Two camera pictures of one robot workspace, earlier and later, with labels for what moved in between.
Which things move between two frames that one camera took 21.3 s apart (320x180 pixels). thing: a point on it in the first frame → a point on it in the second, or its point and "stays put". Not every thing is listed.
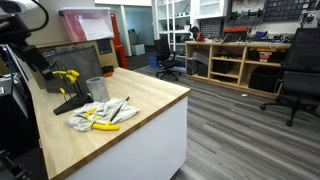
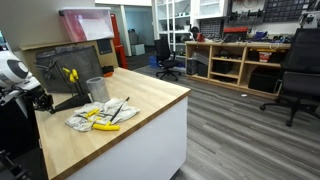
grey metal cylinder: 98,88 stays put
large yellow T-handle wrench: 109,126 stays put
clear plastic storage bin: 87,23 stays put
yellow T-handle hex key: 60,73 → 66,70
